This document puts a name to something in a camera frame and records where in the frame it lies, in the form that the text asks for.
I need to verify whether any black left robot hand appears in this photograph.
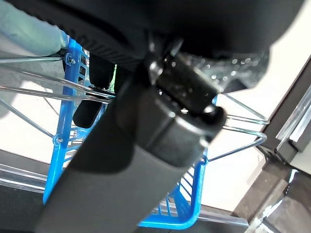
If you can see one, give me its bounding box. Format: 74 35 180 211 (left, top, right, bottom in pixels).
7 0 304 233

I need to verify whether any blue plastic shopping basket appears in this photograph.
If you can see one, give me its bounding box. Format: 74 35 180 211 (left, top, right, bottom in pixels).
0 38 270 230

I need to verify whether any black low display stand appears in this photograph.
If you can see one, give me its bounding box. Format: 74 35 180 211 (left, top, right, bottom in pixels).
262 47 311 168

